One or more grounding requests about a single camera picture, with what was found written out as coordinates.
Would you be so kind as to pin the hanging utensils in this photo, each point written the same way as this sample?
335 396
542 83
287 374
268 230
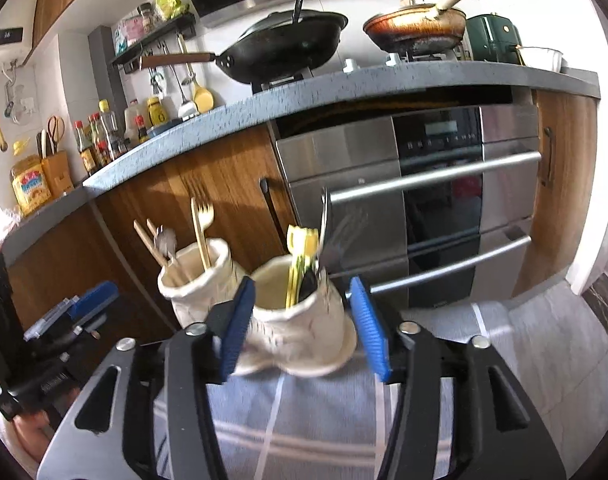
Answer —
186 95

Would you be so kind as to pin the black wok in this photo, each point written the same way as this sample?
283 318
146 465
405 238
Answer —
284 45

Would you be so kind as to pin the white bowl on counter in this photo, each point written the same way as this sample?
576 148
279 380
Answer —
539 57

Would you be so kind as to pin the green air fryer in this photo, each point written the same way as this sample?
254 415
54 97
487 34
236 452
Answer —
494 37

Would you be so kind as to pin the large yellow oil bottle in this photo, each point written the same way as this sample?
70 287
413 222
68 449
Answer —
29 187

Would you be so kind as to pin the yellow rice paddle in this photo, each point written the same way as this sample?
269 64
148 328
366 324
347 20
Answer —
203 97

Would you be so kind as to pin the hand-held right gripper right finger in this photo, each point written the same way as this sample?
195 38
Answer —
369 325

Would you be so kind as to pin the yellow tulip-shaped utensil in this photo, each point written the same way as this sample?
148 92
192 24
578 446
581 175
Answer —
295 250
310 247

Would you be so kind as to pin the rusty frying pan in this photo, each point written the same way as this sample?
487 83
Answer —
414 27

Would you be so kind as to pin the black wall shelf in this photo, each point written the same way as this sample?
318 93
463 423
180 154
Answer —
148 42

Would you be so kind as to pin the beige wooden fork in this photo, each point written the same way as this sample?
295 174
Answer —
202 225

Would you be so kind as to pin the row of condiment bottles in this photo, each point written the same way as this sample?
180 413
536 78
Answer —
108 135

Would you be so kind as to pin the wooden knife block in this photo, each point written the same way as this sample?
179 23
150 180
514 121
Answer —
57 175

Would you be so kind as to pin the wooden cabinet door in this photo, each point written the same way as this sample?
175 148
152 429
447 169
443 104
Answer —
564 185
133 200

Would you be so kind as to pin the white wall display unit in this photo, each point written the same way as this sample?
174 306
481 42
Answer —
6 36

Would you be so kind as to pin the cream floral ceramic utensil holder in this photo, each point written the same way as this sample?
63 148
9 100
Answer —
294 340

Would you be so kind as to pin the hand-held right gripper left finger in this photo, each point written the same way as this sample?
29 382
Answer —
236 325

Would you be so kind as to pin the silver flower-shaped spoon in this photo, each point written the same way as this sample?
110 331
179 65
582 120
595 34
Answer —
164 241

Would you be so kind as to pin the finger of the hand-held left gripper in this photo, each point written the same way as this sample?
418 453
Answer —
48 320
91 297

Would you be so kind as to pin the person's left hand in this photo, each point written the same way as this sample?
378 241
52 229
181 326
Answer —
31 435

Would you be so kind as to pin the stainless steel oven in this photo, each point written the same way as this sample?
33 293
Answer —
434 200

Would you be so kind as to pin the grey stone countertop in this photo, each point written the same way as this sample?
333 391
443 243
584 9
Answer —
334 87

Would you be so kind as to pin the black plastic utensil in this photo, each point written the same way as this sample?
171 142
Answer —
325 220

